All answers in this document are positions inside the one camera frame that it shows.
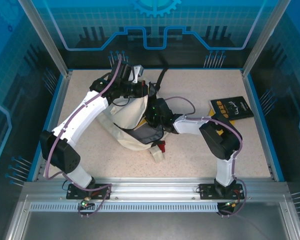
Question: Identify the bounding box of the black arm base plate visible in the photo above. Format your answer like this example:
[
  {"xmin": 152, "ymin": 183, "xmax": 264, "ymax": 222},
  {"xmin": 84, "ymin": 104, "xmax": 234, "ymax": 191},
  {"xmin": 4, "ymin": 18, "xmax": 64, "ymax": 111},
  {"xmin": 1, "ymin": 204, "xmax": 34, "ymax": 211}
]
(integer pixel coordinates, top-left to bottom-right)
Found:
[
  {"xmin": 198, "ymin": 183, "xmax": 243, "ymax": 200},
  {"xmin": 66, "ymin": 183, "xmax": 113, "ymax": 200}
]

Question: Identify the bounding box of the black book yellow title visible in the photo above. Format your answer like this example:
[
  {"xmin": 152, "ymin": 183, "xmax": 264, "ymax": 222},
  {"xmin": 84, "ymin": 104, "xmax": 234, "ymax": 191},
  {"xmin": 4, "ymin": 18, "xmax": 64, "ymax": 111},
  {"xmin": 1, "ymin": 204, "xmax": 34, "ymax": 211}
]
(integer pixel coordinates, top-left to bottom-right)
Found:
[{"xmin": 209, "ymin": 95, "xmax": 255, "ymax": 121}]

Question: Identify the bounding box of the blue gear print panel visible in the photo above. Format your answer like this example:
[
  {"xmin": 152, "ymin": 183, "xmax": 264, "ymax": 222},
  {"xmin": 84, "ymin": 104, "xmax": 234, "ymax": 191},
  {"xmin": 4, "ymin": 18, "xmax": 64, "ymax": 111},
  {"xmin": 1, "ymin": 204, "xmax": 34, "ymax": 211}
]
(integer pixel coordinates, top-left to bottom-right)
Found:
[{"xmin": 17, "ymin": 0, "xmax": 292, "ymax": 70}]

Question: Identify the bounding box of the slotted grey cable duct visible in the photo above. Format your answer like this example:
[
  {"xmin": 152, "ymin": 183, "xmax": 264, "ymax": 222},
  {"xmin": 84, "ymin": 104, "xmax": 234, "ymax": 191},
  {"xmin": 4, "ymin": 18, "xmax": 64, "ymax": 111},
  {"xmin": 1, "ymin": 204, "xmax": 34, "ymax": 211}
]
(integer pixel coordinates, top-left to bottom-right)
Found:
[{"xmin": 29, "ymin": 202, "xmax": 220, "ymax": 213}]

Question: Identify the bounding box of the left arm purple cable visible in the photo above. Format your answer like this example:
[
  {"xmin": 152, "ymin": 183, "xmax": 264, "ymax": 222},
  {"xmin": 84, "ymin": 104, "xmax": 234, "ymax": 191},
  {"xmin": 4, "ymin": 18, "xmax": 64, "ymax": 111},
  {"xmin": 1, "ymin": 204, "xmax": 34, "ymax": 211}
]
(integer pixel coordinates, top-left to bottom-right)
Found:
[{"xmin": 44, "ymin": 54, "xmax": 123, "ymax": 219}]

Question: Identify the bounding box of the cream canvas student bag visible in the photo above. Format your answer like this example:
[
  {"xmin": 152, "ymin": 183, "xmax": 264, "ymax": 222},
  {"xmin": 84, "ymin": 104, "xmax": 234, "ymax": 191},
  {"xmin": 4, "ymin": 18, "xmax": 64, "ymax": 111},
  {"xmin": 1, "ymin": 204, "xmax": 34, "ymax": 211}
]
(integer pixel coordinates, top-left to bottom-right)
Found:
[{"xmin": 97, "ymin": 68, "xmax": 171, "ymax": 163}]

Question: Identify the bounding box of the aluminium frame post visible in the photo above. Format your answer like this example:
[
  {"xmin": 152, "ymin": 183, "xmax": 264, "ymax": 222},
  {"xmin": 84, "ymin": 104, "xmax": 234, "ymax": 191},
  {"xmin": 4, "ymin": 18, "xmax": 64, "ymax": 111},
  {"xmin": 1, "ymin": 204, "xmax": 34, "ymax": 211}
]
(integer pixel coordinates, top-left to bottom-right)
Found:
[
  {"xmin": 17, "ymin": 0, "xmax": 73, "ymax": 78},
  {"xmin": 240, "ymin": 0, "xmax": 292, "ymax": 78}
]

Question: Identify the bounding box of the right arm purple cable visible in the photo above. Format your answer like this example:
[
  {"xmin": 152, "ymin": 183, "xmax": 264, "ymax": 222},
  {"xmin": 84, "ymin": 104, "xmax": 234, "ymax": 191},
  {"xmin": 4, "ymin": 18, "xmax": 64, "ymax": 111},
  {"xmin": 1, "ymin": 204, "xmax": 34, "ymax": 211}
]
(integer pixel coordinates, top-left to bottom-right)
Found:
[{"xmin": 164, "ymin": 96, "xmax": 247, "ymax": 219}]

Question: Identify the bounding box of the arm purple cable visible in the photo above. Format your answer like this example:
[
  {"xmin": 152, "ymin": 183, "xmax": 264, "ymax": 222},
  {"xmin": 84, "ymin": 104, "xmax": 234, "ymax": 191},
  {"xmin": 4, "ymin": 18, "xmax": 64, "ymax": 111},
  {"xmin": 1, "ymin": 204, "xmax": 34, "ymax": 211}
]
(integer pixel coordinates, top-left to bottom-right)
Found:
[
  {"xmin": 44, "ymin": 54, "xmax": 123, "ymax": 219},
  {"xmin": 164, "ymin": 96, "xmax": 247, "ymax": 219}
]

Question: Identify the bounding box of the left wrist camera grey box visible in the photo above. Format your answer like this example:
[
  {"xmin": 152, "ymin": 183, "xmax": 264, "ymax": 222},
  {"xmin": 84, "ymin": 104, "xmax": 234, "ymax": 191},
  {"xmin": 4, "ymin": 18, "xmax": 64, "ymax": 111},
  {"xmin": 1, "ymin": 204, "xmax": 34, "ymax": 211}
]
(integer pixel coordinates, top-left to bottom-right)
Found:
[{"xmin": 132, "ymin": 64, "xmax": 144, "ymax": 84}]

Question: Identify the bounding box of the long aluminium base rail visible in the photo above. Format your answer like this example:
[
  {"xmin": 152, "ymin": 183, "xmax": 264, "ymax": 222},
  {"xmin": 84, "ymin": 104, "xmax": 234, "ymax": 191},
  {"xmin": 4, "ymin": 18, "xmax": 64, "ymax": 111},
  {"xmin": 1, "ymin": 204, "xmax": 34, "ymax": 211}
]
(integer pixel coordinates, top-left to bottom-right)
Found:
[{"xmin": 22, "ymin": 177, "xmax": 288, "ymax": 201}]

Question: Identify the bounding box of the blue table border strip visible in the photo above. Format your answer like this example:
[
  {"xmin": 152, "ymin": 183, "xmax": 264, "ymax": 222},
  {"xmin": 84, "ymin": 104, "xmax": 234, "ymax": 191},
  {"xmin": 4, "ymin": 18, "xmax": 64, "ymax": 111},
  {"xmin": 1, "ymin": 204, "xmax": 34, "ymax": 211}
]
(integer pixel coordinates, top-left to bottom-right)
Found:
[
  {"xmin": 26, "ymin": 73, "xmax": 66, "ymax": 182},
  {"xmin": 246, "ymin": 73, "xmax": 286, "ymax": 182}
]

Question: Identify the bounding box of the blue printed side panel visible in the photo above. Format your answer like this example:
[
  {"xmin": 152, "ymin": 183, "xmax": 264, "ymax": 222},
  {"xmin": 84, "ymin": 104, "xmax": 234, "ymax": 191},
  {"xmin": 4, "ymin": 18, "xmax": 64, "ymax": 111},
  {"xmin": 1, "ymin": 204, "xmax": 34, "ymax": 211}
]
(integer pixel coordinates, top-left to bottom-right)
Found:
[
  {"xmin": 249, "ymin": 0, "xmax": 300, "ymax": 201},
  {"xmin": 0, "ymin": 0, "xmax": 66, "ymax": 191}
]

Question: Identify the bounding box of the grey metal shelf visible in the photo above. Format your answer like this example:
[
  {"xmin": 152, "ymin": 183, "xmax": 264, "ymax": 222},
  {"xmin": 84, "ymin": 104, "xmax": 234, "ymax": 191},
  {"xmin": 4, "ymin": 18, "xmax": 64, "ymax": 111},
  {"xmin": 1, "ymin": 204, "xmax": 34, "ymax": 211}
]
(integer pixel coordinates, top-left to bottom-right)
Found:
[{"xmin": 4, "ymin": 194, "xmax": 300, "ymax": 240}]

